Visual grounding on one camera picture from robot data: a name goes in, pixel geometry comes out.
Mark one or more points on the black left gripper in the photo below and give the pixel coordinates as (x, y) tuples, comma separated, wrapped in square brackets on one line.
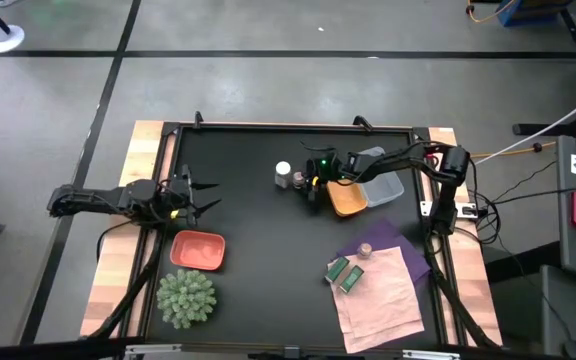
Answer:
[(182, 197)]

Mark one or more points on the black table mat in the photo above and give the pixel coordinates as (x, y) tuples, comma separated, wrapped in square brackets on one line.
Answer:
[(268, 280)]

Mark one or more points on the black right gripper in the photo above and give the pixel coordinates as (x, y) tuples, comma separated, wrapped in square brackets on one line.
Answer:
[(324, 172)]

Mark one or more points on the pink cloth napkin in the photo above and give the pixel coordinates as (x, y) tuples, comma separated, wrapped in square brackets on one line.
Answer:
[(383, 305)]

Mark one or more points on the green artificial succulent plant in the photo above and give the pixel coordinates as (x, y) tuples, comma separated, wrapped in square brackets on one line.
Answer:
[(186, 299)]

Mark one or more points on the white lidded spice jar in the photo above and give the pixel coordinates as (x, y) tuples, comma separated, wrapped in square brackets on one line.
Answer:
[(283, 174)]

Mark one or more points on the black desk foot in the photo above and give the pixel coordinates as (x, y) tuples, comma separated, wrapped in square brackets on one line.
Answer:
[(558, 125)]

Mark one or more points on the black frame clamp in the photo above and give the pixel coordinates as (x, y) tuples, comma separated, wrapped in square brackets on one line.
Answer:
[(198, 120), (363, 122)]

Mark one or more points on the clear plastic container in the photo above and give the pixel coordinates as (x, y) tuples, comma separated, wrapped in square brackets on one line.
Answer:
[(383, 187)]

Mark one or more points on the white round stand base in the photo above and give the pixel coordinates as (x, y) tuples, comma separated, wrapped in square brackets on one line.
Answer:
[(10, 42)]

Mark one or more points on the orange plastic container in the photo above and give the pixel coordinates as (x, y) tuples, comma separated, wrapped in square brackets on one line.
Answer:
[(348, 200)]

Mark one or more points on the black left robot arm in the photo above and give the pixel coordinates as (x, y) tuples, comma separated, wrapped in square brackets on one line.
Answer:
[(118, 197)]

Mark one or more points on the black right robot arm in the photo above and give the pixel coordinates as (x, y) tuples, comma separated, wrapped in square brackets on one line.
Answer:
[(408, 159)]

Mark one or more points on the black aluminium table frame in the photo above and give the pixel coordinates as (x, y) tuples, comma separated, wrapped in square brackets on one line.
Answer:
[(288, 125)]

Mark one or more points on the silver mounting bar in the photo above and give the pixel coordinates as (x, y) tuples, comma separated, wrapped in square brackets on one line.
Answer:
[(153, 349), (430, 355)]

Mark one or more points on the purple cloth napkin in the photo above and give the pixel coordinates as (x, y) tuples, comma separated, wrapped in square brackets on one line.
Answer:
[(393, 240)]

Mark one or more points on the red plastic tray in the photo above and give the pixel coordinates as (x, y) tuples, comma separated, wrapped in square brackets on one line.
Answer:
[(198, 250)]

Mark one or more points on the blue box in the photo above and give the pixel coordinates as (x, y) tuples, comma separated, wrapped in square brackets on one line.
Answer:
[(528, 12)]

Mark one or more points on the dark grey desk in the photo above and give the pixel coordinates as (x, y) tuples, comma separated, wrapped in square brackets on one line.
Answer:
[(568, 310)]

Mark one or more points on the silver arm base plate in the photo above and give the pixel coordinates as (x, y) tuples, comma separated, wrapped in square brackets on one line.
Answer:
[(465, 210)]

